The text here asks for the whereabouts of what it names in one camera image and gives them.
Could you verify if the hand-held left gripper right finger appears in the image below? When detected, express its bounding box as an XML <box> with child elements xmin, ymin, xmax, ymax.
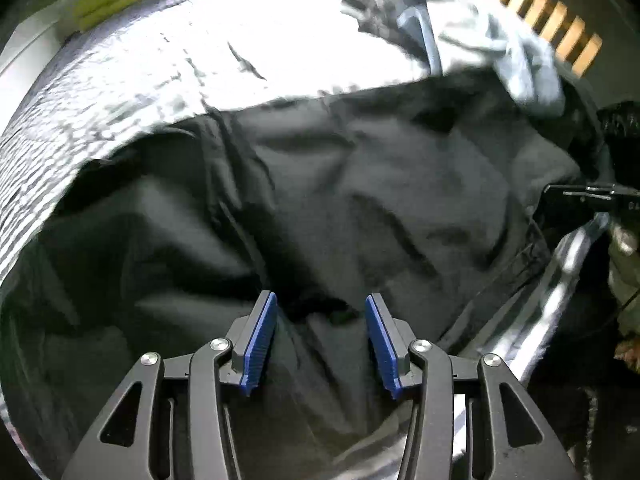
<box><xmin>365</xmin><ymin>292</ymin><xmax>581</xmax><ymax>480</ymax></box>

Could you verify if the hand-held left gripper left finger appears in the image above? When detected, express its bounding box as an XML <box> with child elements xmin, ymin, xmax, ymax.
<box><xmin>60</xmin><ymin>290</ymin><xmax>278</xmax><ymax>480</ymax></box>

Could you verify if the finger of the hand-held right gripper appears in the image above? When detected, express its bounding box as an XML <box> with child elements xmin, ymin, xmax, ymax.
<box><xmin>544</xmin><ymin>183</ymin><xmax>618</xmax><ymax>202</ymax></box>

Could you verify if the black sweatshirt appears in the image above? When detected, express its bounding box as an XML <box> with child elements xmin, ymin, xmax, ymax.
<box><xmin>0</xmin><ymin>80</ymin><xmax>601</xmax><ymax>480</ymax></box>

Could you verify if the blue denim jacket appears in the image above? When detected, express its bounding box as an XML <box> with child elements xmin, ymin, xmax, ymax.
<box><xmin>340</xmin><ymin>0</ymin><xmax>568</xmax><ymax>116</ymax></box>

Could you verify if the grey striped blanket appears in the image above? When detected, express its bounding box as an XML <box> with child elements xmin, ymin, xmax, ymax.
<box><xmin>0</xmin><ymin>0</ymin><xmax>611</xmax><ymax>461</ymax></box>

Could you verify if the wooden slatted rail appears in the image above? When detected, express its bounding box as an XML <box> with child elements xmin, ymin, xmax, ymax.
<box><xmin>332</xmin><ymin>0</ymin><xmax>603</xmax><ymax>78</ymax></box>

